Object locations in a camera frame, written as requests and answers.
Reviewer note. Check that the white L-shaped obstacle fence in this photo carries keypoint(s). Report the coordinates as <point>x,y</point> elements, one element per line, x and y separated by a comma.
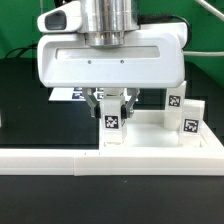
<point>111,162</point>

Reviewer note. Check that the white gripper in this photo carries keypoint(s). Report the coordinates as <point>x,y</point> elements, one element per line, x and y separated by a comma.
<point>151,57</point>

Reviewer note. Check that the white sheet with tags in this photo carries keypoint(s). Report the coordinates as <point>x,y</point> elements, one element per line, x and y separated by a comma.
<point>66,94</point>

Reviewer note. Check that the white square tabletop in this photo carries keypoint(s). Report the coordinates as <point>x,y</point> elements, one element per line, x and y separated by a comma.
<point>146,131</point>

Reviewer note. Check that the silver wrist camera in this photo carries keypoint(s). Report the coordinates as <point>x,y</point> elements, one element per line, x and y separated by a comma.
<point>64,19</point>

